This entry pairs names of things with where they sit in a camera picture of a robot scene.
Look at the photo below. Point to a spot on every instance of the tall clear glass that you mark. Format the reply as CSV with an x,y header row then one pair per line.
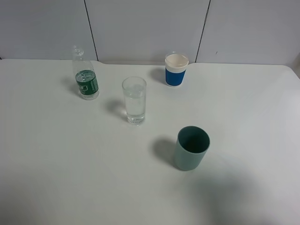
x,y
134,91

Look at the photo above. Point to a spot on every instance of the clear bottle green label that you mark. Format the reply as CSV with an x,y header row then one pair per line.
x,y
85,75

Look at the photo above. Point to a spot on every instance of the blue white paper cup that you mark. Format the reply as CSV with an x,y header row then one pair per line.
x,y
175,68

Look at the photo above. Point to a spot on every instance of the teal green cup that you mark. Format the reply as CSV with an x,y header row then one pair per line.
x,y
191,145

